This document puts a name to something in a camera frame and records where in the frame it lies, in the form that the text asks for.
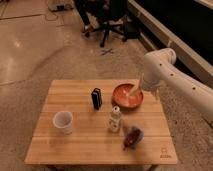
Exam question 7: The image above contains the wooden table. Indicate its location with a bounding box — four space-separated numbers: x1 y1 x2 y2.
25 79 177 165

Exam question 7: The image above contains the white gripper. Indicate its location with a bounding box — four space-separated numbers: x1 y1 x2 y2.
128 74 161 97

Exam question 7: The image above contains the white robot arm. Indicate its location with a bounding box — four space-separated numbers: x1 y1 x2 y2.
136 48 213 127

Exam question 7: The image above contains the white plastic cup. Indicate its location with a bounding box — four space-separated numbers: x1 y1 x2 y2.
52 111 73 134

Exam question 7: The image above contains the black office chair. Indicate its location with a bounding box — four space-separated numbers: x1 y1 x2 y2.
73 0 138 48

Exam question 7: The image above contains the black upright eraser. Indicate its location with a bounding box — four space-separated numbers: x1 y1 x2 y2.
91 88 102 110

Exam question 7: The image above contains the orange bowl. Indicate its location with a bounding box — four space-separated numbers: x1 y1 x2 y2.
112 83 143 108

